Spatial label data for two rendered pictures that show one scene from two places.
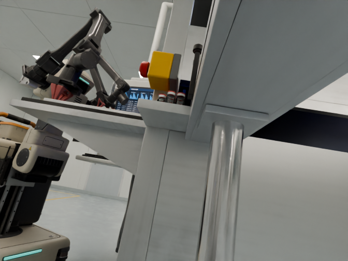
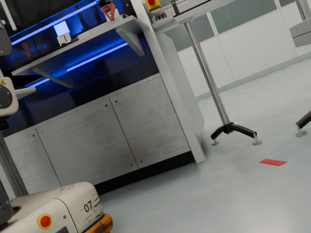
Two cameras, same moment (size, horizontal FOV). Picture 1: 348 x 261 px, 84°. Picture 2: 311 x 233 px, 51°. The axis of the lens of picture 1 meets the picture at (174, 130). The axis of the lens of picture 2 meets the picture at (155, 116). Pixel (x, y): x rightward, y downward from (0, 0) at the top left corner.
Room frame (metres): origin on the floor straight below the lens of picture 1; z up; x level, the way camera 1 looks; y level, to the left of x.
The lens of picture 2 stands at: (0.34, 2.02, 0.51)
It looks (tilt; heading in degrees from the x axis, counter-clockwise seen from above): 4 degrees down; 280
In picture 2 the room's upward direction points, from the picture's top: 22 degrees counter-clockwise
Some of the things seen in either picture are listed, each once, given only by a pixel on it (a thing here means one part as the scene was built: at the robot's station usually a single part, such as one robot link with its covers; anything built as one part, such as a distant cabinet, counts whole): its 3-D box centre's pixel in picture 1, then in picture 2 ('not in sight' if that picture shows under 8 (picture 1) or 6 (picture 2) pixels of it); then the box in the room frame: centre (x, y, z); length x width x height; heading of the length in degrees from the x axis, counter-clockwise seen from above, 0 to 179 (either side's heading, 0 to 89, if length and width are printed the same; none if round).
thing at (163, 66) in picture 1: (164, 72); (152, 3); (0.44, 0.05, 1.00); 0.08 x 0.07 x 0.07; 87
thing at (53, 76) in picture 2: not in sight; (55, 78); (1.12, 0.22, 0.80); 0.34 x 0.03 x 0.13; 87
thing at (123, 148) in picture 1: (94, 147); (132, 43); (0.62, 0.24, 0.80); 0.34 x 0.03 x 0.13; 87
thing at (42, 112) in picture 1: (122, 141); (87, 49); (0.87, 0.22, 0.87); 0.70 x 0.48 x 0.02; 177
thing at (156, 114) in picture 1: (172, 118); (164, 22); (0.42, 0.01, 0.87); 0.14 x 0.13 x 0.02; 87
